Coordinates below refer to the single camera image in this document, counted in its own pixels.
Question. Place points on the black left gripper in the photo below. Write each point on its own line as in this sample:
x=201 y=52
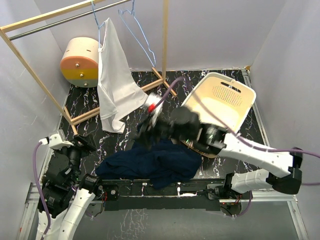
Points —
x=87 y=144

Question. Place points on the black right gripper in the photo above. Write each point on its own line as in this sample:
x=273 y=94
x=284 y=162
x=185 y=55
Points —
x=144 y=136

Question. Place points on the navy blue t shirt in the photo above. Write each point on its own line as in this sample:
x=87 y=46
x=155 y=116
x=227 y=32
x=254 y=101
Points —
x=165 y=163

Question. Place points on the white t shirt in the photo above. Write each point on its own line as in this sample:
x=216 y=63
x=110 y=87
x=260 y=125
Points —
x=118 y=93

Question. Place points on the blue wire hanger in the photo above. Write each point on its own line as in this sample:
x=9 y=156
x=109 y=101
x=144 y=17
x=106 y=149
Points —
x=134 y=27
x=100 y=27

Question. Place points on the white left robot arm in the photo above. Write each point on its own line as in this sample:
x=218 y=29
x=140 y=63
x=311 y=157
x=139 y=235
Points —
x=63 y=198

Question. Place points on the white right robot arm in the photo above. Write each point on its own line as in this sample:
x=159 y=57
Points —
x=277 y=170

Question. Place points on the cream plastic laundry basket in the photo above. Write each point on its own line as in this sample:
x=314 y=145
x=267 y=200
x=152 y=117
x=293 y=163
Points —
x=226 y=98

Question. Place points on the metal hanging rod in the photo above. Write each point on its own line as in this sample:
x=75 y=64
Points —
x=57 y=13

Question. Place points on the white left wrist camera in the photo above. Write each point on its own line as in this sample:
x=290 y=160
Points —
x=57 y=140

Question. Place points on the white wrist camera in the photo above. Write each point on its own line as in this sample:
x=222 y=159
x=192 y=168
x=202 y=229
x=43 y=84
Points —
x=151 y=105
x=57 y=140

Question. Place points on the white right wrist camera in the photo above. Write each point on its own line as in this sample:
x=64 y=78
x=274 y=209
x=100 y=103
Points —
x=151 y=105

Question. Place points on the wooden clothes rack frame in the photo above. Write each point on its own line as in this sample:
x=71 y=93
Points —
x=25 y=109

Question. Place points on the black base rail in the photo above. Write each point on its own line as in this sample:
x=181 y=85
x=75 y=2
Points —
x=207 y=194

